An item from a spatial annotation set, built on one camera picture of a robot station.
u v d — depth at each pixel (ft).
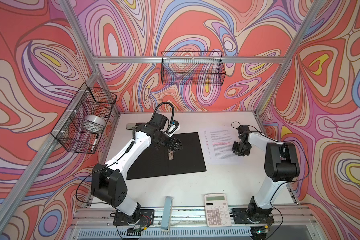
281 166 1.64
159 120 2.16
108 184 1.38
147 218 2.37
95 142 2.37
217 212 2.41
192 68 2.77
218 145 3.32
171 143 2.30
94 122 2.33
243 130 2.63
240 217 2.41
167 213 2.42
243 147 2.71
